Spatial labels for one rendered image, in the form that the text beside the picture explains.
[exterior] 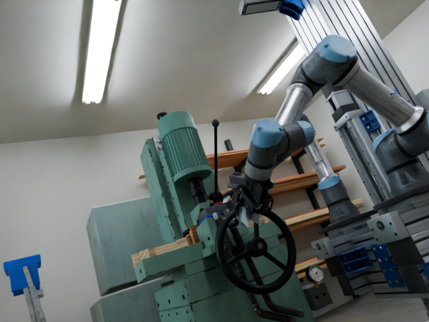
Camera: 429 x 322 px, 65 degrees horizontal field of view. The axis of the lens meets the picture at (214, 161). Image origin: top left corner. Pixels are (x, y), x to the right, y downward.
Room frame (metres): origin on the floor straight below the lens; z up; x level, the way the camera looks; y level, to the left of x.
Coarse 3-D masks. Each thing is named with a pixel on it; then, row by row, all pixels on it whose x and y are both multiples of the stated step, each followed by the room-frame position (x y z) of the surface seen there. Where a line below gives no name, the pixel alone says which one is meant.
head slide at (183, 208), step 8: (160, 152) 1.55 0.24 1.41; (168, 168) 1.51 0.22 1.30; (168, 176) 1.54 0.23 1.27; (168, 184) 1.57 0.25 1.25; (176, 192) 1.51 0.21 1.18; (184, 192) 1.52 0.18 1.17; (176, 200) 1.53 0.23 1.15; (184, 200) 1.52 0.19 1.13; (192, 200) 1.54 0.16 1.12; (176, 208) 1.56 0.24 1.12; (184, 208) 1.51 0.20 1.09; (192, 208) 1.53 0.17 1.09; (184, 216) 1.51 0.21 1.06; (184, 224) 1.52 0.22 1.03; (192, 224) 1.52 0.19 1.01; (184, 232) 1.56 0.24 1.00
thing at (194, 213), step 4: (200, 204) 1.41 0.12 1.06; (204, 204) 1.41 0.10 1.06; (208, 204) 1.42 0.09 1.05; (196, 208) 1.44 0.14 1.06; (200, 208) 1.40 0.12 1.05; (192, 212) 1.49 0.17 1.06; (196, 212) 1.45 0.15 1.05; (192, 216) 1.50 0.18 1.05; (196, 216) 1.46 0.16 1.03; (192, 220) 1.52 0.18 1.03; (196, 220) 1.48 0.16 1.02; (196, 224) 1.49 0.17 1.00
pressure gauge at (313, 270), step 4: (316, 264) 1.38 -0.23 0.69; (308, 268) 1.37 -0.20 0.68; (312, 268) 1.37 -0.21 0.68; (316, 268) 1.38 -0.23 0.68; (320, 268) 1.38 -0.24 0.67; (308, 272) 1.37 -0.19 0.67; (312, 272) 1.37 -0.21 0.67; (316, 272) 1.38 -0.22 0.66; (320, 272) 1.38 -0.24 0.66; (308, 276) 1.37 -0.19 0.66; (312, 276) 1.37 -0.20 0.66; (316, 276) 1.37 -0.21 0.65; (320, 276) 1.38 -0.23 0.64; (312, 280) 1.37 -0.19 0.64; (316, 280) 1.37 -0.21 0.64; (320, 280) 1.37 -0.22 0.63; (316, 284) 1.39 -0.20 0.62
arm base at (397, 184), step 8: (416, 160) 1.23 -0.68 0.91; (392, 168) 1.25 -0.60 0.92; (400, 168) 1.23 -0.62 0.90; (408, 168) 1.22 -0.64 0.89; (416, 168) 1.22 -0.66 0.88; (424, 168) 1.24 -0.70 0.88; (392, 176) 1.26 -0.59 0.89; (400, 176) 1.24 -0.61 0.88; (408, 176) 1.23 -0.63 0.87; (416, 176) 1.21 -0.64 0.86; (424, 176) 1.21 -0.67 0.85; (392, 184) 1.27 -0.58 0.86; (400, 184) 1.24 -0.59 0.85; (408, 184) 1.22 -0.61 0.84; (416, 184) 1.21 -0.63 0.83; (424, 184) 1.21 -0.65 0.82; (392, 192) 1.28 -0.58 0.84; (400, 192) 1.25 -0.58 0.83
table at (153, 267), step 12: (252, 228) 1.36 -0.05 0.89; (264, 228) 1.38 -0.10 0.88; (276, 228) 1.41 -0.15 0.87; (168, 252) 1.20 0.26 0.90; (180, 252) 1.22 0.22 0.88; (192, 252) 1.24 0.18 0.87; (204, 252) 1.23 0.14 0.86; (144, 264) 1.17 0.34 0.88; (156, 264) 1.18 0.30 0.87; (168, 264) 1.20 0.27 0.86; (180, 264) 1.22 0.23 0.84; (144, 276) 1.19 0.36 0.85; (156, 276) 1.30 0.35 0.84
